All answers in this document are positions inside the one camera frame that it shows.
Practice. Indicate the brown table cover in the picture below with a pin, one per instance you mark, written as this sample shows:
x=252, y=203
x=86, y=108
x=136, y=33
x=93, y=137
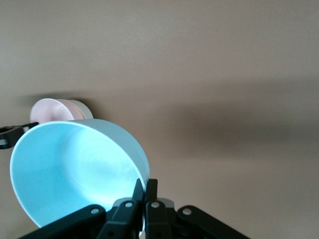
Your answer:
x=199, y=62

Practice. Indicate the light blue plastic bowl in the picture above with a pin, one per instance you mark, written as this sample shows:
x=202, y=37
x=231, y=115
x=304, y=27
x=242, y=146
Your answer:
x=74, y=169

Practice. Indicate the pink plastic bowl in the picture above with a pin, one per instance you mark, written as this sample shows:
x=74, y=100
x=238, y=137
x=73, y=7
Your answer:
x=49, y=110

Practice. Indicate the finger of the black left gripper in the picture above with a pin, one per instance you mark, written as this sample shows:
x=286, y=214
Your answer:
x=10, y=143
x=15, y=129

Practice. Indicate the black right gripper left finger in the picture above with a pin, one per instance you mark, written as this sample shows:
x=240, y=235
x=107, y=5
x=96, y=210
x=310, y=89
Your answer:
x=124, y=214

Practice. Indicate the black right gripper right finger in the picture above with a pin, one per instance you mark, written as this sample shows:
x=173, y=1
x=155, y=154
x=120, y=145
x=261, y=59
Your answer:
x=157, y=219

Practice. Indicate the white plastic bowl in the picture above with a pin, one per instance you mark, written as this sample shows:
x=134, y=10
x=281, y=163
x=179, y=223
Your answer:
x=86, y=109

